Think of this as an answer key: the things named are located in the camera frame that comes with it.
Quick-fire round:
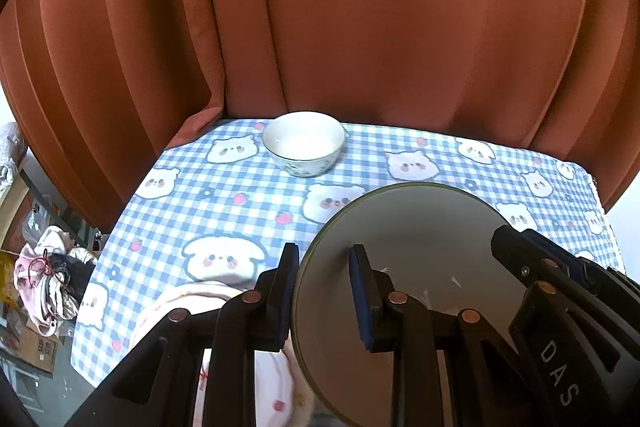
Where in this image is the wooden frame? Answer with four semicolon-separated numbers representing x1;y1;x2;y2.
0;157;36;253

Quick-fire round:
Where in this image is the yellow package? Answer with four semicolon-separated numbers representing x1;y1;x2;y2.
0;252;18;308

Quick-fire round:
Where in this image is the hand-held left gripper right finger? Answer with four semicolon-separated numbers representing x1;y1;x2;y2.
348;244;551;427

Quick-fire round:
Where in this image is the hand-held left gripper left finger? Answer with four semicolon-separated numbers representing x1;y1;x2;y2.
65;243;301;427

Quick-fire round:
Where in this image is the orange curtain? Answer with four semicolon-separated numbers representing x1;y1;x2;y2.
0;0;640;228

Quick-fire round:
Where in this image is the blue checked tablecloth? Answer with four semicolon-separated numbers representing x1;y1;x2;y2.
70;117;626;388

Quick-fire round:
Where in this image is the cardboard box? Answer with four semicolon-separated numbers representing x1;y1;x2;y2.
10;324;66;375

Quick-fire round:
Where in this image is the pink floral plate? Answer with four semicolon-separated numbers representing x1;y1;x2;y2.
134;281;313;427

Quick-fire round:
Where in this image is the large white bowl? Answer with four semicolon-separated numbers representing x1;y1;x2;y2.
291;182;526;427

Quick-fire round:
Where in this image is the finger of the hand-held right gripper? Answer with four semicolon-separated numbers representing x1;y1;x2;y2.
522;229;640;308
491;224;561;286

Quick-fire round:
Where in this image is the pink cloth bundle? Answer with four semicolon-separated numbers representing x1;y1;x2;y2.
15;226;98;338

